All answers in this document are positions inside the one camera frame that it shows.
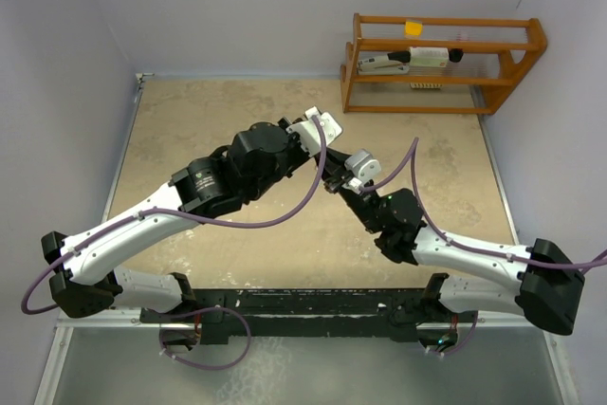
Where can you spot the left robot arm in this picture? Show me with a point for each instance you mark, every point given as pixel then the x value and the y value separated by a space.
pixel 88 272

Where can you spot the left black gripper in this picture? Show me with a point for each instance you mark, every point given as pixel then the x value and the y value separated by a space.
pixel 301 153

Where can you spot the black round object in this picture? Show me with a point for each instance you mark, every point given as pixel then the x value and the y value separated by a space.
pixel 455 55

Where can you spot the yellow sticky block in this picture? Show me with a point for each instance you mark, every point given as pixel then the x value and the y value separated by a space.
pixel 413 29

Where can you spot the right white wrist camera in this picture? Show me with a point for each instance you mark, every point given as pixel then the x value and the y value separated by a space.
pixel 363 167

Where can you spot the staples strip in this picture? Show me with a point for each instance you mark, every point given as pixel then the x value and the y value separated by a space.
pixel 426 86

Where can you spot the black base frame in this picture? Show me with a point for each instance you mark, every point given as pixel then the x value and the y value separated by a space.
pixel 397 314

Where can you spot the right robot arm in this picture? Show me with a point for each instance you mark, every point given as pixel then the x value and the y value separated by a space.
pixel 538 282

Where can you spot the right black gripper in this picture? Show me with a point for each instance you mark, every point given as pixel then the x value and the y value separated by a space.
pixel 334 185

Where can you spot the white green box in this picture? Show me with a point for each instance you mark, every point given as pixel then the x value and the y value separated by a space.
pixel 434 57

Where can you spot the wooden shelf rack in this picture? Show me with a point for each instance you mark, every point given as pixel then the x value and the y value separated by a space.
pixel 491 55

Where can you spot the white stapler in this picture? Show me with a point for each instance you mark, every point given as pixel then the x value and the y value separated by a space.
pixel 389 64

